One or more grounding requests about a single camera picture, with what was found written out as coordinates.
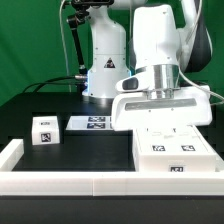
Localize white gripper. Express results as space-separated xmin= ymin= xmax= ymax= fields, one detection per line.
xmin=111 ymin=86 xmax=212 ymax=131

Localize white cabinet door panel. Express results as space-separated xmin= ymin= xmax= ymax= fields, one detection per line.
xmin=132 ymin=129 xmax=175 ymax=156
xmin=171 ymin=126 xmax=212 ymax=155

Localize white cabinet body box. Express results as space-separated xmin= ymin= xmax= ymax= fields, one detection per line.
xmin=132 ymin=128 xmax=216 ymax=172

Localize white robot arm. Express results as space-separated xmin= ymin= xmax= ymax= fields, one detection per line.
xmin=84 ymin=0 xmax=212 ymax=130

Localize small white cabinet top block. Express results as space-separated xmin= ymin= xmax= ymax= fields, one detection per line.
xmin=31 ymin=116 xmax=60 ymax=145

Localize black cable bundle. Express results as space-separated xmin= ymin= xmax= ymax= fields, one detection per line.
xmin=22 ymin=75 xmax=88 ymax=94

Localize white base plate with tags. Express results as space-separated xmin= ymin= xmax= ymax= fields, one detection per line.
xmin=66 ymin=116 xmax=112 ymax=131

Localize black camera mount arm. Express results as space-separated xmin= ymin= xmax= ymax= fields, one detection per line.
xmin=66 ymin=0 xmax=113 ymax=79

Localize grey hanging cable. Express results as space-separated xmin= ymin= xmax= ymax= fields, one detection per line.
xmin=58 ymin=0 xmax=73 ymax=93

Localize white U-shaped fence wall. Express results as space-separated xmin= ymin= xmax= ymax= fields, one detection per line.
xmin=0 ymin=139 xmax=224 ymax=196

